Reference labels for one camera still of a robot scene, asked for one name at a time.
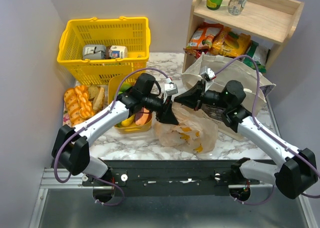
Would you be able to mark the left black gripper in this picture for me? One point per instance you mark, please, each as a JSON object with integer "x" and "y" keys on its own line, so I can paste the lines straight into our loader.
{"x": 165, "y": 107}

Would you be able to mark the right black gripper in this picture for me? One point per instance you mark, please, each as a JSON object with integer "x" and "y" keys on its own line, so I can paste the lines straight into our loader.
{"x": 200, "y": 97}

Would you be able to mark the banana print plastic bag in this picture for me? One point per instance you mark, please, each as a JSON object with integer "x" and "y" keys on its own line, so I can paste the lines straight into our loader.
{"x": 193, "y": 134}

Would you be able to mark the beige canvas tote bag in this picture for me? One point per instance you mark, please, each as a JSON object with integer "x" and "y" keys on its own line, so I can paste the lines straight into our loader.
{"x": 238, "y": 74}

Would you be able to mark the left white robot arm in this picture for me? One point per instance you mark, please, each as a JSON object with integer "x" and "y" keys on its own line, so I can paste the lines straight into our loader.
{"x": 72, "y": 144}

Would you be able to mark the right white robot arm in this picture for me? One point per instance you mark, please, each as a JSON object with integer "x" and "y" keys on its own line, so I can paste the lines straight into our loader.
{"x": 294, "y": 170}

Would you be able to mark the yellow food tray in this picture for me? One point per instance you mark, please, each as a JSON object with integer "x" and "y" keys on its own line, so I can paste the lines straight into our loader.
{"x": 112, "y": 88}

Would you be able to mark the red snack bag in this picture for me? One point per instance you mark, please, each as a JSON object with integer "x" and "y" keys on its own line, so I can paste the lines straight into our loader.
{"x": 196, "y": 53}

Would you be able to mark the green toy fruit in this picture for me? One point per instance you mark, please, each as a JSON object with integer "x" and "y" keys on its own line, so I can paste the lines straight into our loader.
{"x": 124, "y": 87}

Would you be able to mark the orange snack bag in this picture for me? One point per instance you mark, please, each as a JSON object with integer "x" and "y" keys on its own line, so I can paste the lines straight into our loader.
{"x": 204, "y": 36}

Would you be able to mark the yellow chips bag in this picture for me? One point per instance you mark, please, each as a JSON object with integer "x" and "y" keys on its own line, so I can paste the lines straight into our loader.
{"x": 230, "y": 44}

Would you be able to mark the brown toy bread slices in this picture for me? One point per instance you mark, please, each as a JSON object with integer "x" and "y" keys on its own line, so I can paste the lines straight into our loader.
{"x": 97, "y": 97}

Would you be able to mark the green snack bag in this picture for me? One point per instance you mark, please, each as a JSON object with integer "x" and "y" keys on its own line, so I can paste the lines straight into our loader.
{"x": 259, "y": 54}

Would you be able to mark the braided orange toy bread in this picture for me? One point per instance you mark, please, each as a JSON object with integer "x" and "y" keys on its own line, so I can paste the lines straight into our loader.
{"x": 86, "y": 109}

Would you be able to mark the brown milk carton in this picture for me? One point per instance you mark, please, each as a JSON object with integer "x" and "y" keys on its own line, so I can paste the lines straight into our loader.
{"x": 116, "y": 52}

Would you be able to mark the toy bread loaf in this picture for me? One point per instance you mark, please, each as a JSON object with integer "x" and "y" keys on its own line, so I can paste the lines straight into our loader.
{"x": 72, "y": 107}

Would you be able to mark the yellow plastic shopping basket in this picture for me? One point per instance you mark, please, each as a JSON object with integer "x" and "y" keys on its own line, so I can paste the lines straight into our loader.
{"x": 133, "y": 33}

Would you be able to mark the grey wrapped package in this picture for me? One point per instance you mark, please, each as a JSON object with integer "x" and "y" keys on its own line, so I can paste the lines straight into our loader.
{"x": 94, "y": 52}

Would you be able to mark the wooden shelf unit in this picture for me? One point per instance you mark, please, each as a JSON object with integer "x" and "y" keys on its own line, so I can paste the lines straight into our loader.
{"x": 271, "y": 20}

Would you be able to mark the clear plastic bottle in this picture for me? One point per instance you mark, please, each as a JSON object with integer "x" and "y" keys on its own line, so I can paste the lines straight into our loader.
{"x": 235, "y": 7}

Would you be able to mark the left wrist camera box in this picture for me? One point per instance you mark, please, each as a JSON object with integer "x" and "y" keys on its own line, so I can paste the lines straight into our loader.
{"x": 170, "y": 88}

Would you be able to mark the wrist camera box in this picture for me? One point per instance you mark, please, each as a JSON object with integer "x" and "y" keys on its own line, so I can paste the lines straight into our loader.
{"x": 207, "y": 74}
{"x": 170, "y": 88}

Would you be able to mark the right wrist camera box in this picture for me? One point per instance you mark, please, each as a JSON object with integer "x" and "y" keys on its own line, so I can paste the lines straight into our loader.
{"x": 207, "y": 74}

